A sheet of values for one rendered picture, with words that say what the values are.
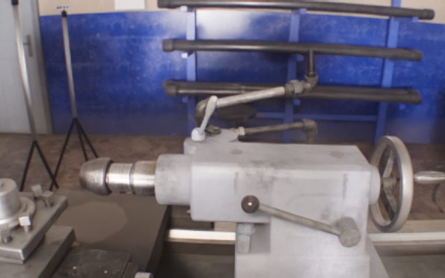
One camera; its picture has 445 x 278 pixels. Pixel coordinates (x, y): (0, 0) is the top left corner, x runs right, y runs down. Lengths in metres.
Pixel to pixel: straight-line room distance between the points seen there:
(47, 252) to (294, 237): 0.48
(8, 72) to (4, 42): 0.34
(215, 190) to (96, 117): 3.55
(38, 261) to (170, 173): 0.31
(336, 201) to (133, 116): 3.47
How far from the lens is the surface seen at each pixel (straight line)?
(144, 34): 3.86
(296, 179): 0.74
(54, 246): 0.72
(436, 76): 4.35
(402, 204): 0.79
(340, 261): 0.81
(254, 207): 0.68
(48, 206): 0.70
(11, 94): 4.60
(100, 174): 0.83
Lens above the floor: 1.48
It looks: 22 degrees down
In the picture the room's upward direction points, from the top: 1 degrees clockwise
